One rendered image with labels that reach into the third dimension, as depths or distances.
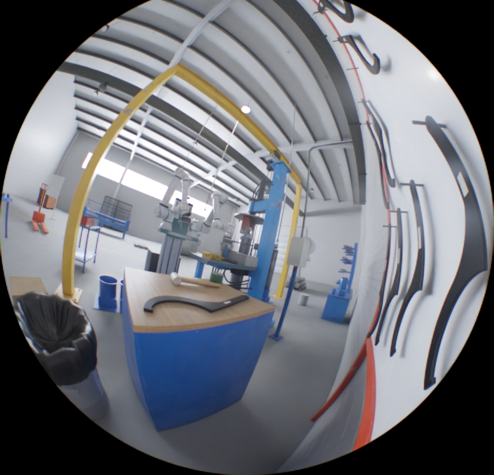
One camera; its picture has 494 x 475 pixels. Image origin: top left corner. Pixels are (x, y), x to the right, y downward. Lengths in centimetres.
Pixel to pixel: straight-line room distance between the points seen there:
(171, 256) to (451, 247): 264
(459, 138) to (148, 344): 79
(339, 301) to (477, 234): 358
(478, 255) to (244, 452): 127
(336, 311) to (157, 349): 357
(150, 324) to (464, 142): 74
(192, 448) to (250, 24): 720
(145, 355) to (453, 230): 78
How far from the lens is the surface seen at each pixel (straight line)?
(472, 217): 24
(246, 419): 138
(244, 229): 232
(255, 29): 599
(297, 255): 207
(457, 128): 33
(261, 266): 213
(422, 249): 39
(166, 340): 52
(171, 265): 255
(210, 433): 128
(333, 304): 374
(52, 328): 110
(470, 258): 24
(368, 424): 48
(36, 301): 110
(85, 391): 102
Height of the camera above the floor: 121
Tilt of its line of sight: 10 degrees up
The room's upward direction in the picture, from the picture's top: 13 degrees clockwise
